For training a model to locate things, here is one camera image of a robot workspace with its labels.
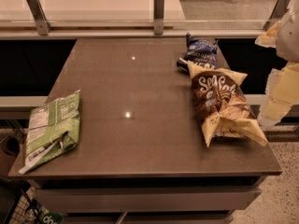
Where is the wire basket with green package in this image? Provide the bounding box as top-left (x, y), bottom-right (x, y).
top-left (1, 187), bottom-right (64, 224)

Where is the right metal glass bracket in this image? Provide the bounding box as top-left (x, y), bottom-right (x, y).
top-left (263, 0), bottom-right (291, 31)

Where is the green jalapeno chip bag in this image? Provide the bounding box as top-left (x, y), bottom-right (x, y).
top-left (19, 91), bottom-right (80, 175)

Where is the metal glass bracket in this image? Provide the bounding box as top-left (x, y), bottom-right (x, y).
top-left (263, 0), bottom-right (291, 31)
top-left (153, 0), bottom-right (164, 35)
top-left (26, 0), bottom-right (51, 35)

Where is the middle metal glass bracket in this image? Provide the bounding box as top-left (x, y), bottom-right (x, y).
top-left (153, 0), bottom-right (164, 35)

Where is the blue chip bag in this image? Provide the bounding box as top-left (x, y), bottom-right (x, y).
top-left (177, 33), bottom-right (218, 72)

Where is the glass barrier panel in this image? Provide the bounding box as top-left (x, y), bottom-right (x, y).
top-left (0, 0), bottom-right (277, 29)

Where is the brown sea salt chip bag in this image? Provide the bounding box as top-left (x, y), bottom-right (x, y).
top-left (187, 61), bottom-right (268, 147)

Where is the left metal glass bracket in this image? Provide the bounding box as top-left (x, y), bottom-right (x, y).
top-left (26, 0), bottom-right (51, 35)

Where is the grey drawer front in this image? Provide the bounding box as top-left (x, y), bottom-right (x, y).
top-left (36, 187), bottom-right (261, 214)

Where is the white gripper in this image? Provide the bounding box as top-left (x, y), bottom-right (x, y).
top-left (255, 0), bottom-right (299, 126)

